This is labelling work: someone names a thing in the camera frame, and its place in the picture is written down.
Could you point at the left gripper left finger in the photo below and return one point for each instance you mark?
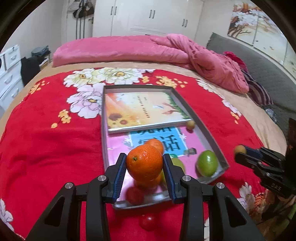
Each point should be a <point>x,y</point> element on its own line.
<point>61,219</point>

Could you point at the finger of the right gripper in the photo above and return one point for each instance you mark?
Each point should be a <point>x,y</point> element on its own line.
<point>249,162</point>
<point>272,158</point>

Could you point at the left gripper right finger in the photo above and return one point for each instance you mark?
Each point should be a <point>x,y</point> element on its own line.
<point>228,220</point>

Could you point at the brown longan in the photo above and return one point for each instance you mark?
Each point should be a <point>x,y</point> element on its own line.
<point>240,149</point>
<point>190,125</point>

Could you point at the green fruit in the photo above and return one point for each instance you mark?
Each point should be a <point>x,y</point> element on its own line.
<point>207,163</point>
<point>177,162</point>

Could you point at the orange mandarin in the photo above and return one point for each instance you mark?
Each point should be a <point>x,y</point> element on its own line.
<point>157,144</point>
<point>150,184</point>
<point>144,163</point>

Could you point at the red cherry tomato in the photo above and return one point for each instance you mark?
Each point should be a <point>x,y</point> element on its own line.
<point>147,222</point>
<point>134,195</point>

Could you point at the pink Chinese workbook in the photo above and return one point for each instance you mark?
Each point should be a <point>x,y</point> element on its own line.
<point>188,150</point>

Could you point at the striped purple pillow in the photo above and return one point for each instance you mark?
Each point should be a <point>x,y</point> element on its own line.
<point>256,91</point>

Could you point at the grey headboard cushion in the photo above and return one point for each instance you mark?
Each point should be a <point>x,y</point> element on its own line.
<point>275,81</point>

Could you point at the grey shallow box tray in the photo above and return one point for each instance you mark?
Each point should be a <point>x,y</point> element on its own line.
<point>200,127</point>

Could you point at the sunflower cover book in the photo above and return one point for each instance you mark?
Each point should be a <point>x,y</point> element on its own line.
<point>128,111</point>

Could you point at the pink quilt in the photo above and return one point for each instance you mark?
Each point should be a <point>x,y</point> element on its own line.
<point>173,49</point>

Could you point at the white drawer cabinet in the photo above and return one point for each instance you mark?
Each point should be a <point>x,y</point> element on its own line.
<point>11,80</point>

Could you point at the white wardrobe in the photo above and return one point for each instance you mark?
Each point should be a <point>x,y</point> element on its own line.
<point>146,17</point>

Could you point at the black clothes pile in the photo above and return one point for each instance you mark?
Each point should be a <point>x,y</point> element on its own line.
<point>29,69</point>

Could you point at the hanging bags on door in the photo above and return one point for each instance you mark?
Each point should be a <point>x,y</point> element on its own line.
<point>79,20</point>

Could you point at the floral wall painting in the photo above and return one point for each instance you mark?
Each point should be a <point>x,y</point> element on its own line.
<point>251,25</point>

